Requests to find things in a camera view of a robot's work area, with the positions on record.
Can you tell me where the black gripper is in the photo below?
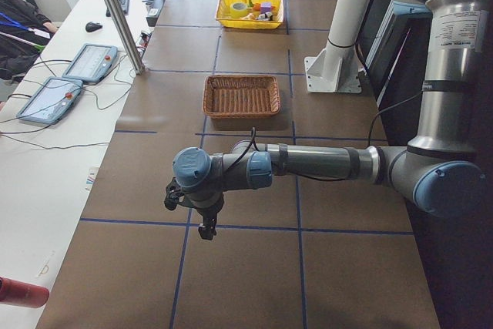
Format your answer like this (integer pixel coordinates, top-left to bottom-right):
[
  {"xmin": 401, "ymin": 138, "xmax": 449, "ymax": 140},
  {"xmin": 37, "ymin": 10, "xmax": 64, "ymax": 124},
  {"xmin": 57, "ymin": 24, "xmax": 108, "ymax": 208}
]
[{"xmin": 196, "ymin": 201, "xmax": 224, "ymax": 240}]

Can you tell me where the yellow tape roll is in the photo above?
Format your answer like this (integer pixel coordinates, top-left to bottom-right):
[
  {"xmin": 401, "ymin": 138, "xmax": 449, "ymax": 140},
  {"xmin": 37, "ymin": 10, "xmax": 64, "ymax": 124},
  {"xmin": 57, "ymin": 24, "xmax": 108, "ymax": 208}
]
[{"xmin": 230, "ymin": 2, "xmax": 250, "ymax": 18}]

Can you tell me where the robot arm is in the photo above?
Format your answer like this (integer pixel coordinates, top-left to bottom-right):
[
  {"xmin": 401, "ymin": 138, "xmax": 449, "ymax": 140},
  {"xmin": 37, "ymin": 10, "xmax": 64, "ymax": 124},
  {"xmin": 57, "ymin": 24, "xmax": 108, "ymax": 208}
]
[{"xmin": 164, "ymin": 0, "xmax": 492, "ymax": 240}]

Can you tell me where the brown wicker basket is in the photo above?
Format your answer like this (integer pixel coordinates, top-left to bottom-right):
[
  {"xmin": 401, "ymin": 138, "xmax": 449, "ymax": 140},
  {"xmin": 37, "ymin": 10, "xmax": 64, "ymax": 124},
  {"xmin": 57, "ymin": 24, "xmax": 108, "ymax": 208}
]
[{"xmin": 203, "ymin": 75, "xmax": 281, "ymax": 119}]

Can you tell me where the yellow plastic basket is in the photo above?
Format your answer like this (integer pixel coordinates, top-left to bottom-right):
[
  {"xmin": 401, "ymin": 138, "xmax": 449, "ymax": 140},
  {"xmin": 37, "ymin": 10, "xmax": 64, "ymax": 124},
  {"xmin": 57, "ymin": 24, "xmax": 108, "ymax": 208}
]
[{"xmin": 216, "ymin": 0, "xmax": 283, "ymax": 29}]

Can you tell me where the near teach pendant tablet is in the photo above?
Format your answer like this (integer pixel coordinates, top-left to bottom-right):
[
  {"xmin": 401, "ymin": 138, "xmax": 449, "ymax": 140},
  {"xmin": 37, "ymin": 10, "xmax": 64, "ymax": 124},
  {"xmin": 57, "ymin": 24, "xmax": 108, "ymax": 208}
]
[{"xmin": 16, "ymin": 77, "xmax": 84, "ymax": 125}]

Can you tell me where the teach pendant tablet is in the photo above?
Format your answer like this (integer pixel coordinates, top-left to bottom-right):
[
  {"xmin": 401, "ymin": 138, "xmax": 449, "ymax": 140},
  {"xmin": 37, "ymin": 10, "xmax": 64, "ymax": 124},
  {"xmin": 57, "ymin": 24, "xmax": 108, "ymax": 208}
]
[
  {"xmin": 62, "ymin": 43, "xmax": 118, "ymax": 83},
  {"xmin": 16, "ymin": 77, "xmax": 84, "ymax": 125}
]

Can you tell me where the far teach pendant tablet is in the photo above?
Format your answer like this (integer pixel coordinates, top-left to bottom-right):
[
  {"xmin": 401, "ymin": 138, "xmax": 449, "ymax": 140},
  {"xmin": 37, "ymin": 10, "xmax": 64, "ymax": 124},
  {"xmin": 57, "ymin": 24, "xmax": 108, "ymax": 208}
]
[{"xmin": 62, "ymin": 43, "xmax": 118, "ymax": 83}]

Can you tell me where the white mounting pillar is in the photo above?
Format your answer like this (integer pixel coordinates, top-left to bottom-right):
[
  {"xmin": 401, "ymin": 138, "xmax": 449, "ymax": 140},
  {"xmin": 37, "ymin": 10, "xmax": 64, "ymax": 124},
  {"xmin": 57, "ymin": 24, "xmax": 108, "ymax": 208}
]
[{"xmin": 304, "ymin": 0, "xmax": 370, "ymax": 94}]

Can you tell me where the red cylinder bottle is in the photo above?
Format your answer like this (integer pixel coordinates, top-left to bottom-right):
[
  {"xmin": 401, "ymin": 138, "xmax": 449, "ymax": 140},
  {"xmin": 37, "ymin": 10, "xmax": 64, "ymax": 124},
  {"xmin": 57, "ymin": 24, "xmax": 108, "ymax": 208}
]
[{"xmin": 0, "ymin": 277, "xmax": 49, "ymax": 308}]

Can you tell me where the toy croissant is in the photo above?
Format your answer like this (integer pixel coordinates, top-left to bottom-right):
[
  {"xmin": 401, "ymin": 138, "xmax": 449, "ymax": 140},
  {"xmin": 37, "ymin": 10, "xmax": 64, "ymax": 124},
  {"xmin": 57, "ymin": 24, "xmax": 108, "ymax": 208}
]
[{"xmin": 241, "ymin": 13, "xmax": 257, "ymax": 20}]

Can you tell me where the panda toy figure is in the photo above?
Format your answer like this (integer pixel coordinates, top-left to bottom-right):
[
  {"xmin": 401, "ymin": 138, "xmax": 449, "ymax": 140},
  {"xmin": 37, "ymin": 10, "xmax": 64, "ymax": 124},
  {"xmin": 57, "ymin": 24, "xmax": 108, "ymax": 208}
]
[{"xmin": 257, "ymin": 12, "xmax": 273, "ymax": 21}]

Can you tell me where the toy carrot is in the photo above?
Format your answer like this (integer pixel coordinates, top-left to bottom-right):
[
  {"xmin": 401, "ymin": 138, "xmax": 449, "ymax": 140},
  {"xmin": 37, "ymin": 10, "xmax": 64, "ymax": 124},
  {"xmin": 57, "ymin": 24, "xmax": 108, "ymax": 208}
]
[{"xmin": 247, "ymin": 0, "xmax": 261, "ymax": 12}]

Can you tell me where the purple foam block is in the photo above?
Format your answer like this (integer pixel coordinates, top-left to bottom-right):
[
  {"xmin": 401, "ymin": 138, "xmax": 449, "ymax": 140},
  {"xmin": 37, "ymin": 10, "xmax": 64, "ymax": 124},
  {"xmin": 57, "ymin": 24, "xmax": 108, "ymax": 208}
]
[{"xmin": 260, "ymin": 2, "xmax": 272, "ymax": 13}]

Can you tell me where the black computer mouse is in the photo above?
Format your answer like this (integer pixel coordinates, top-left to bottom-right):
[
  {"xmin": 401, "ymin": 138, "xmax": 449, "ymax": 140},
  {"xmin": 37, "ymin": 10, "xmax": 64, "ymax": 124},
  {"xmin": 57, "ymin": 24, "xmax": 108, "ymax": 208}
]
[{"xmin": 85, "ymin": 22, "xmax": 102, "ymax": 33}]

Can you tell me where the seated person dark jacket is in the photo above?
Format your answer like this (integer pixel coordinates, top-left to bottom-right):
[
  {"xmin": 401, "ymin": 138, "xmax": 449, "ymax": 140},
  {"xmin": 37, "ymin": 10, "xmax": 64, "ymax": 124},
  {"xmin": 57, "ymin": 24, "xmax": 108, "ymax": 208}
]
[{"xmin": 1, "ymin": 0, "xmax": 58, "ymax": 80}]

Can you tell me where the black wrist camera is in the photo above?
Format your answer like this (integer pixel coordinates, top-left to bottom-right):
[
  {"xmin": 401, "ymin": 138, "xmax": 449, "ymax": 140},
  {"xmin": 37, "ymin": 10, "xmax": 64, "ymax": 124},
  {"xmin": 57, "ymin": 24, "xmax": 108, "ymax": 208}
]
[{"xmin": 163, "ymin": 177, "xmax": 189, "ymax": 211}]

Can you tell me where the aluminium frame post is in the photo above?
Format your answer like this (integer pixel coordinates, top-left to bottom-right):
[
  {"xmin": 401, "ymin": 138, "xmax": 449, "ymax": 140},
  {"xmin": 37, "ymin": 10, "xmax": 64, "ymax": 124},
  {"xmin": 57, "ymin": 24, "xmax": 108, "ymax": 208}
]
[{"xmin": 104, "ymin": 0, "xmax": 145, "ymax": 75}]

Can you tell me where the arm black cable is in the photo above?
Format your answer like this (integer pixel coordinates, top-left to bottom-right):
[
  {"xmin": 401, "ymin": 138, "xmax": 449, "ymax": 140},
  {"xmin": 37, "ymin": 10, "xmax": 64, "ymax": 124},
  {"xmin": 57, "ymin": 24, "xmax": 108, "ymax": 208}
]
[{"xmin": 367, "ymin": 89, "xmax": 423, "ymax": 147}]

